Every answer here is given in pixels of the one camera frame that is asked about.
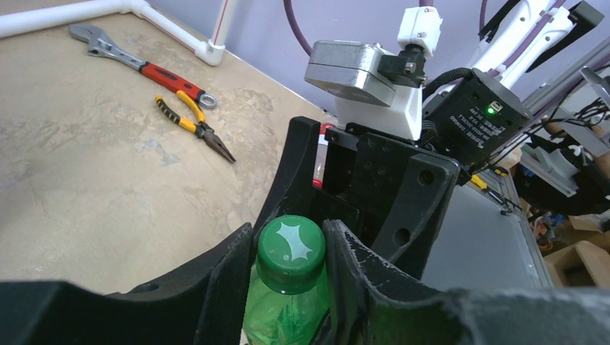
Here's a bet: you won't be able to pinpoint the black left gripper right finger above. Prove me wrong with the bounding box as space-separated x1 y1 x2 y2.
322 220 609 344

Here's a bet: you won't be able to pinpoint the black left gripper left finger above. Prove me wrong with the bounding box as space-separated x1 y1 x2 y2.
1 223 253 344

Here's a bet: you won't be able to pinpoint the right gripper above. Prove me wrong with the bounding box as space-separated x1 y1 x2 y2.
254 116 460 280

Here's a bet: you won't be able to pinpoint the green plastic bottle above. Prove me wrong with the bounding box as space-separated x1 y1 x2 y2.
242 215 329 344

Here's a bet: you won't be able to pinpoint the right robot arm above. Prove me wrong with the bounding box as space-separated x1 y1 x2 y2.
255 1 602 278

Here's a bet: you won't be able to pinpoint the red cap clear bottle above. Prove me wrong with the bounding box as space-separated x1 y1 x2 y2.
312 122 334 188

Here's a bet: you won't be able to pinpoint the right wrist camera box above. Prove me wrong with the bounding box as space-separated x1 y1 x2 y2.
304 1 443 141

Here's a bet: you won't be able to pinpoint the yellow handled pliers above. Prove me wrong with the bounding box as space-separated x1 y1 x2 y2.
155 91 236 164

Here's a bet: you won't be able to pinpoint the white PVC pipe frame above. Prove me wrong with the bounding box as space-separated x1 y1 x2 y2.
0 0 240 67

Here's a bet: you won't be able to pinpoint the red handled adjustable wrench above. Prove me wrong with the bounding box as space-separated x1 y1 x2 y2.
68 24 217 109

